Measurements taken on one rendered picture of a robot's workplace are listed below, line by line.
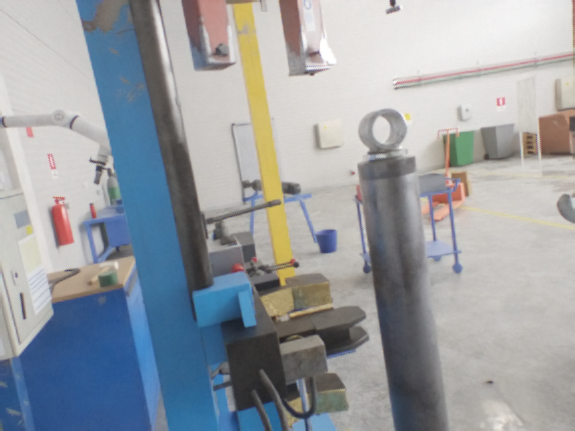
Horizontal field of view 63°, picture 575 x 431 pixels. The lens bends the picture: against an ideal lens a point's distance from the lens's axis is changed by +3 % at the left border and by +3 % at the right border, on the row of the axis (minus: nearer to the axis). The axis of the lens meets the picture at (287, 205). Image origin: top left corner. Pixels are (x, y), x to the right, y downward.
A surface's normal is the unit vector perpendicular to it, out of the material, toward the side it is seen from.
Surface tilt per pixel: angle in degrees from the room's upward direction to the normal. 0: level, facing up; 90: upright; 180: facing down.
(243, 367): 90
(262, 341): 90
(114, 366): 90
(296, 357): 90
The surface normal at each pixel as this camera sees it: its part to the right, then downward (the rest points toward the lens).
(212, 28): 0.58, 0.03
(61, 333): 0.22, 0.11
